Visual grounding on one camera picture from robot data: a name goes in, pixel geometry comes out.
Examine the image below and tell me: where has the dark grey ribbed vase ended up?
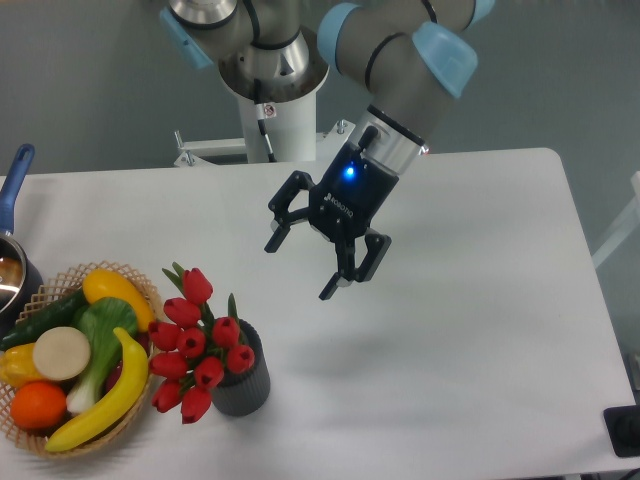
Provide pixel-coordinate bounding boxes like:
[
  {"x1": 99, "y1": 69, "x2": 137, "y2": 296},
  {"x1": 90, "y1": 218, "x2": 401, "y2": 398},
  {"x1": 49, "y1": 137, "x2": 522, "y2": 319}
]
[{"x1": 212, "y1": 320, "x2": 271, "y2": 417}]

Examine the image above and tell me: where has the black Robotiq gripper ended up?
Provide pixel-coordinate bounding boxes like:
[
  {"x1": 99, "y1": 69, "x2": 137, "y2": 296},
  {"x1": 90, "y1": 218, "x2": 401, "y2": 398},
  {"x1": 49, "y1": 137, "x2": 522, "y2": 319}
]
[{"x1": 264, "y1": 143, "x2": 401, "y2": 301}]

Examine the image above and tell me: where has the blue handled saucepan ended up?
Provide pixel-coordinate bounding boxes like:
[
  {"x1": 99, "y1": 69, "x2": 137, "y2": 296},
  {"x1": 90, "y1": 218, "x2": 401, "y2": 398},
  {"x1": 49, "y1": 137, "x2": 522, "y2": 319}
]
[{"x1": 1, "y1": 144, "x2": 42, "y2": 336}]

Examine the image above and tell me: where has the yellow banana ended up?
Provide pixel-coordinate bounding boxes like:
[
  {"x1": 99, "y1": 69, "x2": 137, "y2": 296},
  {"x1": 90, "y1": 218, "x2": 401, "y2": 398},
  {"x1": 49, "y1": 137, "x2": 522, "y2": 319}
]
[{"x1": 45, "y1": 327, "x2": 149, "y2": 453}]

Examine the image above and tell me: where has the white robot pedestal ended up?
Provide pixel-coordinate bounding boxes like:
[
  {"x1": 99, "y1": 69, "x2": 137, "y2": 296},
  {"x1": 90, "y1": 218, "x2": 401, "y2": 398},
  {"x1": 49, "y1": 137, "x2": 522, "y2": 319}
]
[{"x1": 219, "y1": 58, "x2": 328, "y2": 163}]

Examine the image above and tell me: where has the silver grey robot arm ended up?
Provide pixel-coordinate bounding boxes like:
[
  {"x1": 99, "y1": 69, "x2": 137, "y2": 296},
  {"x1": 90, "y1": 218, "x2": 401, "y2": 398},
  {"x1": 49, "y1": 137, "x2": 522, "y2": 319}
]
[{"x1": 160, "y1": 1, "x2": 493, "y2": 299}]

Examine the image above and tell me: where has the yellow squash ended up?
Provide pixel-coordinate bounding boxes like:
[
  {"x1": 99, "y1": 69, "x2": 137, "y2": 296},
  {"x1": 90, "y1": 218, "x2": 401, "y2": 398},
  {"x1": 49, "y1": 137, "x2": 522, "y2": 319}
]
[{"x1": 82, "y1": 268, "x2": 155, "y2": 333}]

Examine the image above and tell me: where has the white table clamp bracket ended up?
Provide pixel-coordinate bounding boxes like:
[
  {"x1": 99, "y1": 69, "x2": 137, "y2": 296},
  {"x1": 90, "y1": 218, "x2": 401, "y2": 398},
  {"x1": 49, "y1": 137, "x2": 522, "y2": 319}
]
[{"x1": 173, "y1": 119, "x2": 355, "y2": 167}]

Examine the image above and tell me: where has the beige round disc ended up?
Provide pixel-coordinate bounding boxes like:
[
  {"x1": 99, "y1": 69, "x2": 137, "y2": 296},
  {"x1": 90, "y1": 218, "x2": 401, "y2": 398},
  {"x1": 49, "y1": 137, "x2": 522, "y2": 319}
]
[{"x1": 32, "y1": 327, "x2": 91, "y2": 381}]

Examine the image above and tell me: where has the orange fruit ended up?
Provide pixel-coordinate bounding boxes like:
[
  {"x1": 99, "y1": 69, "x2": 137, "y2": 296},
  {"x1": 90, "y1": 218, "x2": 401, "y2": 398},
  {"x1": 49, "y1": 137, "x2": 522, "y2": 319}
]
[{"x1": 10, "y1": 381, "x2": 67, "y2": 430}]

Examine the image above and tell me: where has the yellow bell pepper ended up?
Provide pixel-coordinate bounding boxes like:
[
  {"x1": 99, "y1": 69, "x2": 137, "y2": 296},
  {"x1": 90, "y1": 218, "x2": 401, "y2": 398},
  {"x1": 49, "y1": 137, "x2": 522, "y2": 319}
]
[{"x1": 1, "y1": 343, "x2": 46, "y2": 388}]

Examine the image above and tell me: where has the white frame at right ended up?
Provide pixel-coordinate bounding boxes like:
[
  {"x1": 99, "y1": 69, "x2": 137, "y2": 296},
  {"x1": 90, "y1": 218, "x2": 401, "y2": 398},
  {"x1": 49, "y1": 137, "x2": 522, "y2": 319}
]
[{"x1": 592, "y1": 172, "x2": 639, "y2": 269}]

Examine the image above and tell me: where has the green cucumber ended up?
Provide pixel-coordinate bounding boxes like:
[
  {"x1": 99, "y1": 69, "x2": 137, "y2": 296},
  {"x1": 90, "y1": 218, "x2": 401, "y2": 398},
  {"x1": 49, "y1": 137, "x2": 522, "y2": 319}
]
[{"x1": 1, "y1": 290, "x2": 88, "y2": 351}]

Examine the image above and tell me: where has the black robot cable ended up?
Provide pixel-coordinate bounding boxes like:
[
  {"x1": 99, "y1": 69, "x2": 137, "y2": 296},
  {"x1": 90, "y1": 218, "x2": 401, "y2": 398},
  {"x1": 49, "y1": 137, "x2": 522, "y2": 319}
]
[{"x1": 252, "y1": 78, "x2": 278, "y2": 164}]

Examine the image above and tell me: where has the woven wicker basket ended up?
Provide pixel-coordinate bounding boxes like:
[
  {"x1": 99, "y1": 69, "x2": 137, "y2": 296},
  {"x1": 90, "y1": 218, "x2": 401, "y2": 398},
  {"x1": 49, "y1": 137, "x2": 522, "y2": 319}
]
[{"x1": 1, "y1": 261, "x2": 162, "y2": 460}]

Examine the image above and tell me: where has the green bok choy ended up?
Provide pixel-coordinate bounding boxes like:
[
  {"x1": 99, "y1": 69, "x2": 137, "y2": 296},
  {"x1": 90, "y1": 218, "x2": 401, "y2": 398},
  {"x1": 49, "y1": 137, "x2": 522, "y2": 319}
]
[{"x1": 67, "y1": 297, "x2": 138, "y2": 416}]

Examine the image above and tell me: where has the red tulip bouquet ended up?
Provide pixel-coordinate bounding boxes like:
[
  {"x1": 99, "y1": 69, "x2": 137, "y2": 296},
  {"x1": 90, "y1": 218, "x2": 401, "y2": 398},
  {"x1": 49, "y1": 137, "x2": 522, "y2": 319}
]
[{"x1": 149, "y1": 262, "x2": 259, "y2": 424}]

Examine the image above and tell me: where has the black device at edge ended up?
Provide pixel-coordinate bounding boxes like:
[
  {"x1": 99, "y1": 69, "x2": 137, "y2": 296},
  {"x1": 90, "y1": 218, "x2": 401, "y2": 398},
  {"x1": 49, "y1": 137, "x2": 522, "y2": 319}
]
[{"x1": 603, "y1": 405, "x2": 639, "y2": 458}]

